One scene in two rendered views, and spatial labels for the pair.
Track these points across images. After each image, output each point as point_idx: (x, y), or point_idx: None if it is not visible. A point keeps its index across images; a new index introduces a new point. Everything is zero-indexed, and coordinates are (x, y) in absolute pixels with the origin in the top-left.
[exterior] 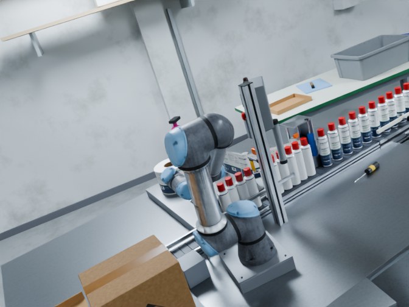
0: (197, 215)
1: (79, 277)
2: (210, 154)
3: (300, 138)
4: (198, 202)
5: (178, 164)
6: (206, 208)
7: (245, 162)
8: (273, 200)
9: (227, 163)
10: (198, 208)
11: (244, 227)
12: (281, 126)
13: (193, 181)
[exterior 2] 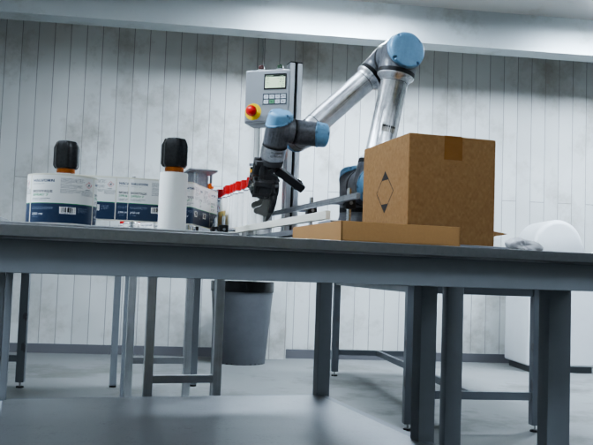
0: (386, 140)
1: (418, 133)
2: (357, 94)
3: (224, 186)
4: (397, 121)
5: (420, 62)
6: (397, 132)
7: (193, 193)
8: (296, 214)
9: (143, 202)
10: (394, 130)
11: None
12: (195, 169)
13: (404, 94)
